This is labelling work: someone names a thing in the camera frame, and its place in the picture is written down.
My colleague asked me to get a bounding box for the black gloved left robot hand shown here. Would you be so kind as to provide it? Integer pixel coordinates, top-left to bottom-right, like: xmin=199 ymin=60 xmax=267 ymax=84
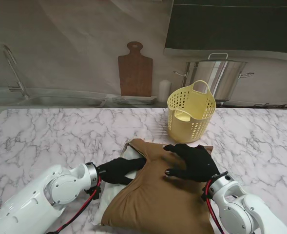
xmin=96 ymin=157 xmax=148 ymax=186

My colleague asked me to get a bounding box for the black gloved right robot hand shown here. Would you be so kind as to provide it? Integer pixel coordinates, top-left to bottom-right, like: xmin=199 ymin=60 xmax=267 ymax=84
xmin=163 ymin=143 xmax=221 ymax=183

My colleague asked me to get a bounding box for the white pillow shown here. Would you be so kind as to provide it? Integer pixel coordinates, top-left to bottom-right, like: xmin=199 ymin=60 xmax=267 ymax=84
xmin=91 ymin=143 xmax=145 ymax=226

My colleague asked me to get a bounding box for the brown pillowcase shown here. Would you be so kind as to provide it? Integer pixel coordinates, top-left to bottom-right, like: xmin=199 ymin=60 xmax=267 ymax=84
xmin=101 ymin=138 xmax=214 ymax=234

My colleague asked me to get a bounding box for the yellow perforated laundry basket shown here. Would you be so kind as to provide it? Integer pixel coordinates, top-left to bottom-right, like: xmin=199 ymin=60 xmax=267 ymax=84
xmin=167 ymin=79 xmax=217 ymax=144

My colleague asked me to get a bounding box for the stack of white plates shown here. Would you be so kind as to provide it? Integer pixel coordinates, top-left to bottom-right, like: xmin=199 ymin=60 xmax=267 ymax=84
xmin=111 ymin=95 xmax=158 ymax=106

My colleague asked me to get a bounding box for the steel kitchen sink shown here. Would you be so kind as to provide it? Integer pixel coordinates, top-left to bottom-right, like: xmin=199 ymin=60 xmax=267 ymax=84
xmin=0 ymin=95 xmax=109 ymax=108

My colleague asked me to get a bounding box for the large steel stockpot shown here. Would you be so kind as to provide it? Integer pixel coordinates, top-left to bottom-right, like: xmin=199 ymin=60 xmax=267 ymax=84
xmin=173 ymin=52 xmax=255 ymax=102

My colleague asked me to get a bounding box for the black stove grate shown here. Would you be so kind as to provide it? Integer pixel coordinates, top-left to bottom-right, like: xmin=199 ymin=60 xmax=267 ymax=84
xmin=254 ymin=102 xmax=287 ymax=109

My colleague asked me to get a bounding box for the brown wooden cutting board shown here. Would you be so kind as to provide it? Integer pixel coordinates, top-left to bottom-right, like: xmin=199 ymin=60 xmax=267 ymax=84
xmin=117 ymin=41 xmax=153 ymax=97

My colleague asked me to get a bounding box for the chrome kitchen faucet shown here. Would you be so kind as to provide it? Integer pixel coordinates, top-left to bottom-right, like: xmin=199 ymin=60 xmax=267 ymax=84
xmin=2 ymin=44 xmax=30 ymax=100

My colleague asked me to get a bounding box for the dark range hood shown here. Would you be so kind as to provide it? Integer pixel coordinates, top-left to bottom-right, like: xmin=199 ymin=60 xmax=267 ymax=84
xmin=163 ymin=0 xmax=287 ymax=56

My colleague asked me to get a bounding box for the red left arm cable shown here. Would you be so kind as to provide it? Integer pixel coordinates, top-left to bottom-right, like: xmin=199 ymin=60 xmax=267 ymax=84
xmin=42 ymin=176 xmax=102 ymax=234

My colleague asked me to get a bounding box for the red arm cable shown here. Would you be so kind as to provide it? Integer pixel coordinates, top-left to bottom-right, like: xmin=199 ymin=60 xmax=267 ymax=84
xmin=205 ymin=180 xmax=226 ymax=234
xmin=42 ymin=176 xmax=102 ymax=234

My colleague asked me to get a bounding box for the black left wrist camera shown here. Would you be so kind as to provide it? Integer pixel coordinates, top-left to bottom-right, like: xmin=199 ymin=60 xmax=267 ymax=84
xmin=86 ymin=186 xmax=102 ymax=199

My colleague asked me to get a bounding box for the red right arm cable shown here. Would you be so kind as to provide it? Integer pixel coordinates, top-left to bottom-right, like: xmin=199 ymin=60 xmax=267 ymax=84
xmin=205 ymin=180 xmax=226 ymax=234

